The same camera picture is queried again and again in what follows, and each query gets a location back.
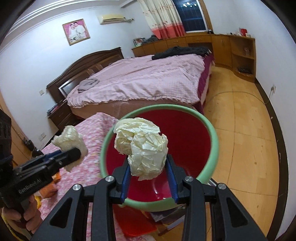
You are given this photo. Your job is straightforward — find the floral pink curtain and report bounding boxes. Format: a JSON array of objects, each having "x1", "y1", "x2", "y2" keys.
[{"x1": 137, "y1": 0, "x2": 185, "y2": 39}]

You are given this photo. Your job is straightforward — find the red bin with green rim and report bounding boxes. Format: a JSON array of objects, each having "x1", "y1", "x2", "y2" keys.
[{"x1": 94, "y1": 104, "x2": 219, "y2": 212}]

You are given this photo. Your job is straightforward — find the dark wooden nightstand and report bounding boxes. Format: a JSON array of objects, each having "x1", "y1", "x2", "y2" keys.
[{"x1": 48, "y1": 100, "x2": 78, "y2": 131}]

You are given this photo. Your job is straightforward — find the wooden bed base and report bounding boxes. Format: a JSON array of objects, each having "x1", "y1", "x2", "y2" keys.
[{"x1": 70, "y1": 55, "x2": 214, "y2": 118}]

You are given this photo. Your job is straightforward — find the small white paper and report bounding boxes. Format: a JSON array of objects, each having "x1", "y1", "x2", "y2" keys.
[{"x1": 52, "y1": 126, "x2": 88, "y2": 172}]

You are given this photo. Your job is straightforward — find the wall air conditioner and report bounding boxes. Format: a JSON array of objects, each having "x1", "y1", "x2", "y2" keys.
[{"x1": 98, "y1": 14, "x2": 126, "y2": 25}]

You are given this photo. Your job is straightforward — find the dark wooden headboard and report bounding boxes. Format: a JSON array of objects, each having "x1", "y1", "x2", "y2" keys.
[{"x1": 47, "y1": 47, "x2": 124, "y2": 103}]

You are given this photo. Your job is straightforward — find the dark window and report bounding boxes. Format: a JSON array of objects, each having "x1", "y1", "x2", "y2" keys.
[{"x1": 173, "y1": 0, "x2": 208, "y2": 33}]

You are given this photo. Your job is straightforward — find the pink checked bedspread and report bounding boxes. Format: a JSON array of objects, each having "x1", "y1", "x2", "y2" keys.
[{"x1": 67, "y1": 54, "x2": 205, "y2": 108}]

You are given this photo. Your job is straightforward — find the wooden wardrobe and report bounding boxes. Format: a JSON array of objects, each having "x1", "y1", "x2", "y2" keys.
[{"x1": 0, "y1": 94, "x2": 32, "y2": 167}]

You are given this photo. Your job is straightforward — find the black clothes on bed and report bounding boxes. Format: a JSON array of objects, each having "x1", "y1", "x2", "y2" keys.
[{"x1": 152, "y1": 46, "x2": 212, "y2": 60}]

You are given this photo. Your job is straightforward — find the large white paper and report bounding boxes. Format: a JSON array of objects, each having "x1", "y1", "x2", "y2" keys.
[{"x1": 113, "y1": 118, "x2": 168, "y2": 181}]

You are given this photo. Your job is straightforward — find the grey folded cloth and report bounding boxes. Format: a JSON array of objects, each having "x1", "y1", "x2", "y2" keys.
[{"x1": 78, "y1": 78, "x2": 100, "y2": 93}]

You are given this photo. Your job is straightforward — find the left human hand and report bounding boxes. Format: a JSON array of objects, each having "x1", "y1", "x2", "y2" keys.
[{"x1": 2, "y1": 195, "x2": 42, "y2": 233}]

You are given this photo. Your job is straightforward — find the framed wedding photo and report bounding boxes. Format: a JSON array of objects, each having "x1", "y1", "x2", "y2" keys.
[{"x1": 62, "y1": 19, "x2": 90, "y2": 46}]

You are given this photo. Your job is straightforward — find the long wooden cabinet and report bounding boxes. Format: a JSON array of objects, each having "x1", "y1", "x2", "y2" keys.
[{"x1": 132, "y1": 33, "x2": 256, "y2": 82}]

